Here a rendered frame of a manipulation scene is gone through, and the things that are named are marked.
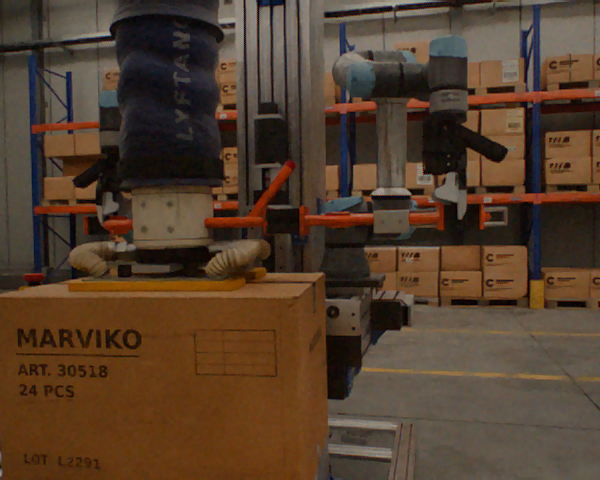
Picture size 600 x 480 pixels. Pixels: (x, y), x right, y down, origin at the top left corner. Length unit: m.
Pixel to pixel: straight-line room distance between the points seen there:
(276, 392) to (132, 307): 0.30
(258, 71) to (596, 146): 7.06
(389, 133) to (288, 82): 0.41
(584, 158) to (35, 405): 7.93
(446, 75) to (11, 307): 0.95
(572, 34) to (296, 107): 8.61
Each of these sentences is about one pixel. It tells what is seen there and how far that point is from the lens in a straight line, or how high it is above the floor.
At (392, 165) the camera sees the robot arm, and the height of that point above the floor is 1.35.
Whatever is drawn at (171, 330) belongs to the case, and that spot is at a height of 1.00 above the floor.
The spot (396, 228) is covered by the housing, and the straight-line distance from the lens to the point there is 1.10.
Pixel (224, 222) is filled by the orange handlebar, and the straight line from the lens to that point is 1.15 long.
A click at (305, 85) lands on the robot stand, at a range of 1.80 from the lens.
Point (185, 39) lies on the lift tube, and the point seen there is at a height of 1.56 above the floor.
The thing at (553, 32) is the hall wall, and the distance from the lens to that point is 10.13.
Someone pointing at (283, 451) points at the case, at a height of 0.79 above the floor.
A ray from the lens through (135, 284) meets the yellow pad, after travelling 1.10.
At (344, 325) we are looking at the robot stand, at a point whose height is 0.93.
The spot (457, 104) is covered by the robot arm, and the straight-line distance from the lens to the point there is 1.13.
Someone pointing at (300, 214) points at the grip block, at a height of 1.21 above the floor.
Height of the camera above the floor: 1.18
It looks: 2 degrees down
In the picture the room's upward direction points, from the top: 1 degrees counter-clockwise
